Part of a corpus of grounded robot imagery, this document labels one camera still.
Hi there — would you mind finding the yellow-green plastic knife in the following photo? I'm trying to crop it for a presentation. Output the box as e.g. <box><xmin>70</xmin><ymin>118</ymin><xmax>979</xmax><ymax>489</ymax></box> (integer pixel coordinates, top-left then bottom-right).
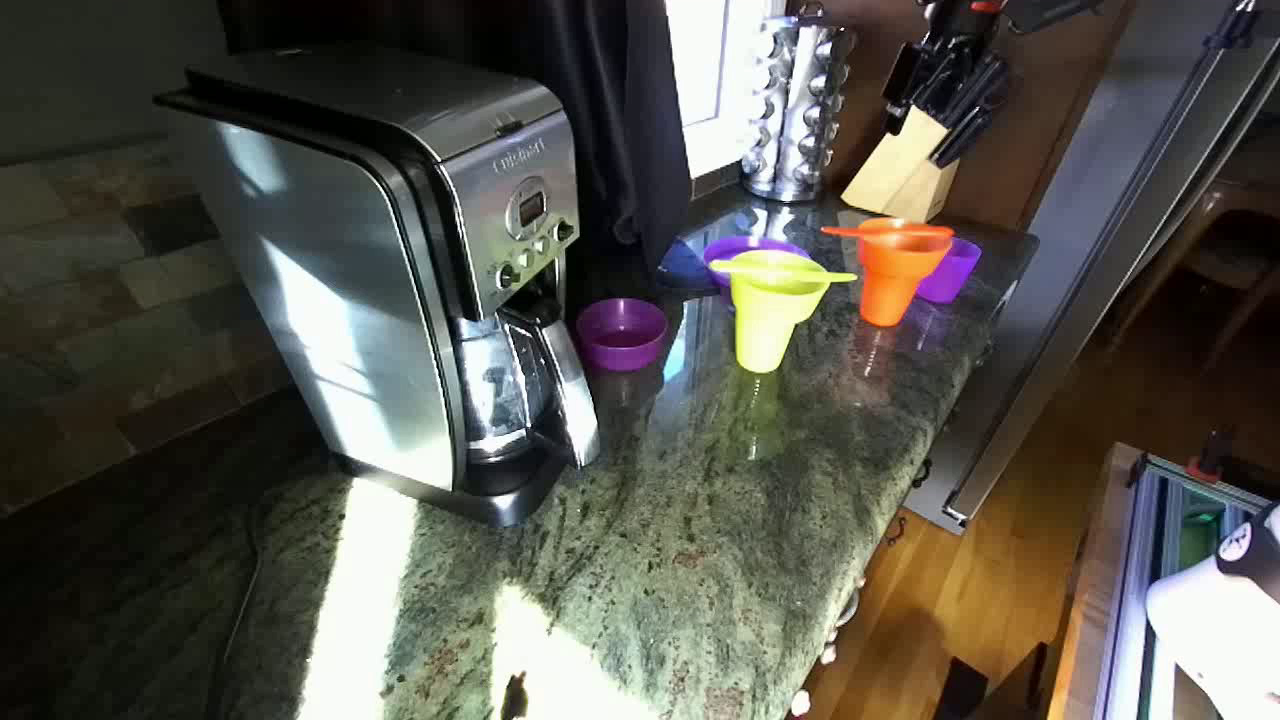
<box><xmin>702</xmin><ymin>257</ymin><xmax>859</xmax><ymax>293</ymax></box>

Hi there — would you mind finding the wooden knife block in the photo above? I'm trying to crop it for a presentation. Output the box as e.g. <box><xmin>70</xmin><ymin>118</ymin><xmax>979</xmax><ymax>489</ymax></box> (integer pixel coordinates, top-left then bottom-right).
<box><xmin>839</xmin><ymin>105</ymin><xmax>962</xmax><ymax>228</ymax></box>

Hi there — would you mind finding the purple plastic cup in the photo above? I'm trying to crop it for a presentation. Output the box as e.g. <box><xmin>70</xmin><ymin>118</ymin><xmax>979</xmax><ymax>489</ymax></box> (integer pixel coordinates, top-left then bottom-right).
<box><xmin>572</xmin><ymin>293</ymin><xmax>671</xmax><ymax>374</ymax></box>
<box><xmin>915</xmin><ymin>237</ymin><xmax>989</xmax><ymax>310</ymax></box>

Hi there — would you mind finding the yellow-green plastic cup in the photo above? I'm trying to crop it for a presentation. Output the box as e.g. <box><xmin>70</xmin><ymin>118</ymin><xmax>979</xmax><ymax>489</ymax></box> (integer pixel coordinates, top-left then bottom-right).
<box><xmin>732</xmin><ymin>310</ymin><xmax>805</xmax><ymax>378</ymax></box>

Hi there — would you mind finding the glass coffee carafe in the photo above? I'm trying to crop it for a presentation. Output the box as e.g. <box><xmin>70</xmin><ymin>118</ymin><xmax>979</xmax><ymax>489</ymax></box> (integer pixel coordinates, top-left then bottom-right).
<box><xmin>457</xmin><ymin>310</ymin><xmax>604</xmax><ymax>470</ymax></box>

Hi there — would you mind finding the chrome spice rack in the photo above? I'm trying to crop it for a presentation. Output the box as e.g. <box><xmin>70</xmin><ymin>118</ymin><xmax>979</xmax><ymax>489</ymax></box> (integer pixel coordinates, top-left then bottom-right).
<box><xmin>734</xmin><ymin>7</ymin><xmax>859</xmax><ymax>208</ymax></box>

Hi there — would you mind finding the bright window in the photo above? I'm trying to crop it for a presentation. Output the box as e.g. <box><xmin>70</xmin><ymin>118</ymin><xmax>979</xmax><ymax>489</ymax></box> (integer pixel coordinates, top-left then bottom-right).
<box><xmin>658</xmin><ymin>0</ymin><xmax>793</xmax><ymax>185</ymax></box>

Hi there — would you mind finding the stainless steel coffee maker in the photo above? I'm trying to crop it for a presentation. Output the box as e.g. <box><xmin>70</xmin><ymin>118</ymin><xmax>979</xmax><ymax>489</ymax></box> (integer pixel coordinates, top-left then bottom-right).
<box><xmin>150</xmin><ymin>42</ymin><xmax>604</xmax><ymax>533</ymax></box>

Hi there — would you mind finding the black box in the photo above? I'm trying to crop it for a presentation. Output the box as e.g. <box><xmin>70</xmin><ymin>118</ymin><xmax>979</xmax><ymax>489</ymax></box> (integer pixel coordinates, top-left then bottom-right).
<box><xmin>932</xmin><ymin>639</ymin><xmax>1057</xmax><ymax>720</ymax></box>

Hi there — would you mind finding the stainless steel refrigerator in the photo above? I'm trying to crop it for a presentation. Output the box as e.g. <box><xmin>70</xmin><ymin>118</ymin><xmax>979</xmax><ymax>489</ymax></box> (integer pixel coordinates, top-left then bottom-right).
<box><xmin>904</xmin><ymin>0</ymin><xmax>1280</xmax><ymax>534</ymax></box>

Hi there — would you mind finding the metal framed glass cabinet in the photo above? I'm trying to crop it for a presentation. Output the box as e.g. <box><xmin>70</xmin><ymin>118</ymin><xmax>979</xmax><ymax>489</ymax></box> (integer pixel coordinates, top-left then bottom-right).
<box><xmin>1051</xmin><ymin>441</ymin><xmax>1280</xmax><ymax>720</ymax></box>

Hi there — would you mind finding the wooden chair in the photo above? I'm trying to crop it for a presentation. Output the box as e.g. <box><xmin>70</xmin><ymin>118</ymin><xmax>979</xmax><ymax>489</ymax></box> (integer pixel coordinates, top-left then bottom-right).
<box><xmin>1111</xmin><ymin>155</ymin><xmax>1280</xmax><ymax>393</ymax></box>

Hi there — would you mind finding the white and black device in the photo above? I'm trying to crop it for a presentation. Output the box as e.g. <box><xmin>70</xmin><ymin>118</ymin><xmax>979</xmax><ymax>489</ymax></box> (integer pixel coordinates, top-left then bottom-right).
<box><xmin>1142</xmin><ymin>503</ymin><xmax>1280</xmax><ymax>720</ymax></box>

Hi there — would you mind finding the black handled kitchen knife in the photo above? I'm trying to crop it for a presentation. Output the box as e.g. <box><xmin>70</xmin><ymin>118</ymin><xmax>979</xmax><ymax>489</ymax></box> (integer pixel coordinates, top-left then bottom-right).
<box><xmin>937</xmin><ymin>53</ymin><xmax>1010</xmax><ymax>130</ymax></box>
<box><xmin>928</xmin><ymin>105</ymin><xmax>995</xmax><ymax>173</ymax></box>
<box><xmin>878</xmin><ymin>37</ymin><xmax>937</xmax><ymax>115</ymax></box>

